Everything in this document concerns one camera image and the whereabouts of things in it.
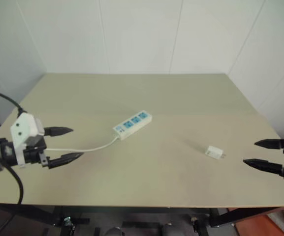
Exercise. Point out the black metal table frame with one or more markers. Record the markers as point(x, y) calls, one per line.
point(33, 214)

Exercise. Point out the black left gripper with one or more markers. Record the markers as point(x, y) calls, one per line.
point(34, 153)

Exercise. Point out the dark rounded shape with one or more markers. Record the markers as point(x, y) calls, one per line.
point(114, 232)

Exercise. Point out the white power strip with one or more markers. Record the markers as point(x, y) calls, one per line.
point(132, 124)

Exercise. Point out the orange floor object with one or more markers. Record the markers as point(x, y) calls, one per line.
point(279, 221)

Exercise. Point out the white plug adapter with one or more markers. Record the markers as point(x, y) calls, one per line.
point(213, 152)

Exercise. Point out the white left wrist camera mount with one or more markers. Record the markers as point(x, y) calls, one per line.
point(21, 127)

